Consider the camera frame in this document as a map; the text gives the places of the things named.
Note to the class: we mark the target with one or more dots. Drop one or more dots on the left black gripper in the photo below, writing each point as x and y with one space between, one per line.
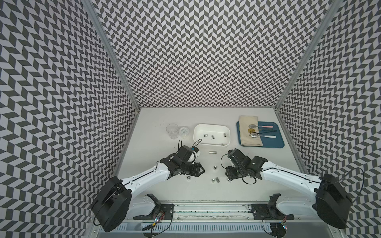
195 172

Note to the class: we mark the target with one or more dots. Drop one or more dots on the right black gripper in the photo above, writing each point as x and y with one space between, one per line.
230 175

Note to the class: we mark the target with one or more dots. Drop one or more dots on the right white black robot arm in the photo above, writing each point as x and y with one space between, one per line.
326 197

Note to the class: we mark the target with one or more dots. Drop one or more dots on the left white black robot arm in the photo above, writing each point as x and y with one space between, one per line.
118 198

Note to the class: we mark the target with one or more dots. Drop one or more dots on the white plastic storage box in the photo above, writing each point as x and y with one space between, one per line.
216 130

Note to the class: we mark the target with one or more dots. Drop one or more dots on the clear plastic lid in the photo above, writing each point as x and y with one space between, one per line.
184 132

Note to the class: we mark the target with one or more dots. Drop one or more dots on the blue tray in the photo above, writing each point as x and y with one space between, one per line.
267 142

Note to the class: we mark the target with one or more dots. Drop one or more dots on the beige cloth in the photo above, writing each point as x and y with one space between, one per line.
246 139

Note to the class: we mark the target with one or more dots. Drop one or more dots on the clear plastic cup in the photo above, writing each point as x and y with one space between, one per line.
173 131

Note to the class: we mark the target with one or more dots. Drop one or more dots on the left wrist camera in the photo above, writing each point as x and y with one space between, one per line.
195 152

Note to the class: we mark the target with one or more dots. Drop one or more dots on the white handled spoon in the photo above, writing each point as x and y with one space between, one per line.
256 135

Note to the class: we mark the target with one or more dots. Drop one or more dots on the gold black handled spoon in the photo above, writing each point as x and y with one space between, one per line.
261 131

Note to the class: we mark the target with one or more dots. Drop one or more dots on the pink handled spoon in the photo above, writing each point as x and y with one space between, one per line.
252 126

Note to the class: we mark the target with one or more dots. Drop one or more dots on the aluminium front rail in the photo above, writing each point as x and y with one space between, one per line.
212 210

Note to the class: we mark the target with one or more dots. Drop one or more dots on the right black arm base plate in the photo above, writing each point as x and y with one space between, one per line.
269 210

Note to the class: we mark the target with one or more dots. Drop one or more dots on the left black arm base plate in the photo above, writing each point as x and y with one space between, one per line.
149 207

